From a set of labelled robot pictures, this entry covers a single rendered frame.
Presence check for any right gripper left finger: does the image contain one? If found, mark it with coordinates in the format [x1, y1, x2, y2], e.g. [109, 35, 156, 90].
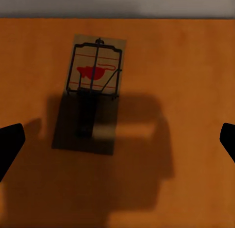
[0, 123, 25, 182]

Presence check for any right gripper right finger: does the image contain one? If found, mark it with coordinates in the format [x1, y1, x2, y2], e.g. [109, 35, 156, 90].
[219, 123, 235, 162]

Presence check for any mousetrap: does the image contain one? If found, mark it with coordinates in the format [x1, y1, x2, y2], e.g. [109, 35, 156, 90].
[51, 34, 127, 155]

